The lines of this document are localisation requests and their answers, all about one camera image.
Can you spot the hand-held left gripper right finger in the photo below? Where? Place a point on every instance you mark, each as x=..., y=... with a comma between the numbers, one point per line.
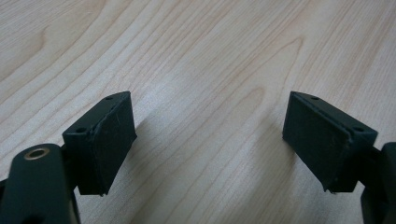
x=323, y=146

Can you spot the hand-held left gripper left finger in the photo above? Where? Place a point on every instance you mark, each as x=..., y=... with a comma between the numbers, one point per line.
x=102, y=143

